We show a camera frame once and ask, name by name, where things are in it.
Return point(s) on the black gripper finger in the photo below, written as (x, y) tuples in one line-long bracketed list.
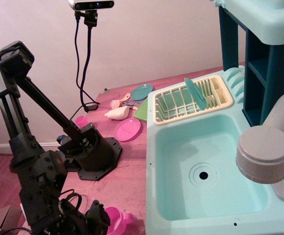
[(97, 218)]

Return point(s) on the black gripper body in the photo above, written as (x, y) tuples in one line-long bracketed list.
[(64, 216)]

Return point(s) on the pink plastic cup with handle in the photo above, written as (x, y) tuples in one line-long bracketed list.
[(118, 220)]

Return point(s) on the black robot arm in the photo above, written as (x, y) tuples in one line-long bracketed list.
[(42, 174)]

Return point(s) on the small pink cup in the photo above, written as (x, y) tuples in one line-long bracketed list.
[(81, 121)]

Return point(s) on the light teal toy sink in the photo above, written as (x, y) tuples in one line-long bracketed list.
[(193, 186)]

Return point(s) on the pink plastic plate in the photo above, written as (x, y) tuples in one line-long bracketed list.
[(127, 129)]

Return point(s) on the green plastic tray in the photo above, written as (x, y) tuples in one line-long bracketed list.
[(141, 112)]

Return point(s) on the toy dish brush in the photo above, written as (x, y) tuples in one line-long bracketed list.
[(116, 103)]

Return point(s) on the grey toy spatula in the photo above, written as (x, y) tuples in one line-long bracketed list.
[(133, 104)]

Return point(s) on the teal plastic plate on table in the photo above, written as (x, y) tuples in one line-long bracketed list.
[(141, 92)]

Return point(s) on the cream dish drying rack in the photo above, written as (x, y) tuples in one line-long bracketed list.
[(218, 91)]

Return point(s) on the teal plate in rack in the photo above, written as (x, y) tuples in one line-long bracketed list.
[(196, 93)]

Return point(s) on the grey toy faucet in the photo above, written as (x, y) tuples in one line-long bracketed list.
[(260, 151)]

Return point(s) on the dark blue toy shelf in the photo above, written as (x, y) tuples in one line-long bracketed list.
[(264, 67)]

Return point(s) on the light teal upper shelf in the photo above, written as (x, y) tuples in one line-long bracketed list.
[(265, 18)]

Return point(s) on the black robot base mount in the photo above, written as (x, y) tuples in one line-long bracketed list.
[(92, 156)]

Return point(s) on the black camera gooseneck stand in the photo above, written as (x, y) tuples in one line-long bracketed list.
[(90, 20)]

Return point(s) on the silver depth camera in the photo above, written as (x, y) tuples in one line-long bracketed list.
[(83, 5)]

